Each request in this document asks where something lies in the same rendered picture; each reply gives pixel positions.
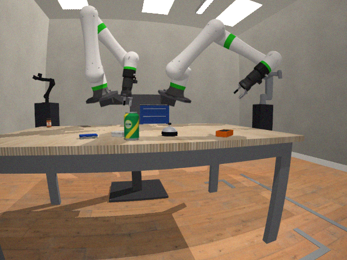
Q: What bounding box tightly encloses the orange digital multimeter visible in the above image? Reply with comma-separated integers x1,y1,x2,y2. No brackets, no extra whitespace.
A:
216,129,233,138

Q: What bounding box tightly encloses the green and yellow drink can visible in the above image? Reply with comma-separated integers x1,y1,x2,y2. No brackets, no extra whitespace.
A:
124,112,139,140

